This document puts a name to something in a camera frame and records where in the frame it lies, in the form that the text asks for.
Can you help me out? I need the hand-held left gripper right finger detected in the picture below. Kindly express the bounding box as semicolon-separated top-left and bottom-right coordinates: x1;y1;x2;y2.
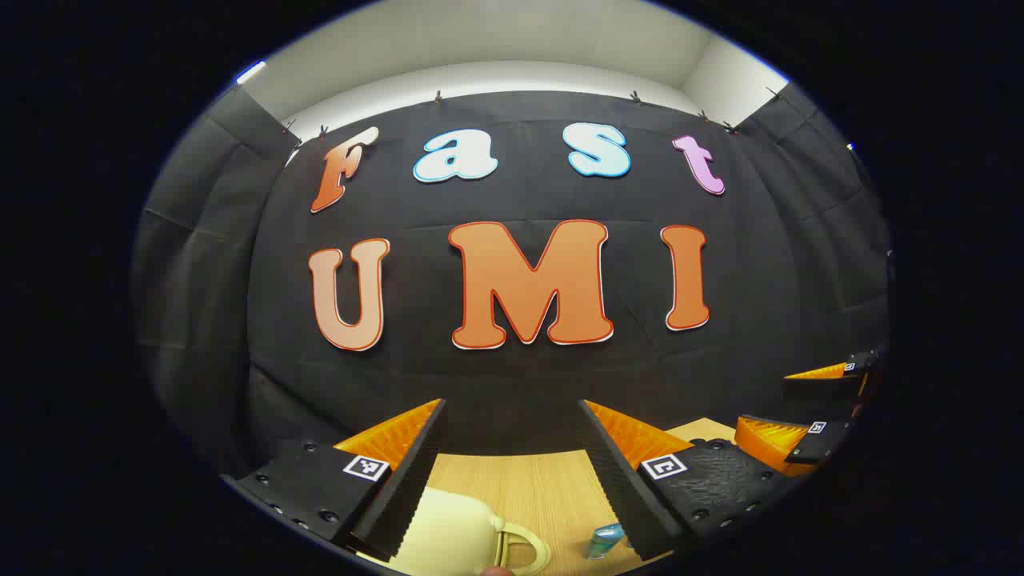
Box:
578;398;801;561

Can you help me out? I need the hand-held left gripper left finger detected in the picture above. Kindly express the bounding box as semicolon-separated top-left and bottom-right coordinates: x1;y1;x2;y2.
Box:
228;398;449;563

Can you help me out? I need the pale yellow suitcase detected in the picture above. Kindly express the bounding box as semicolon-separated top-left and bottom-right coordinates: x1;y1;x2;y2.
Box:
356;486;553;576

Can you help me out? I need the white and blue tube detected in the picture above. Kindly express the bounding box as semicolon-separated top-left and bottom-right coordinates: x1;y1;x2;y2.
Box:
586;523;626;561

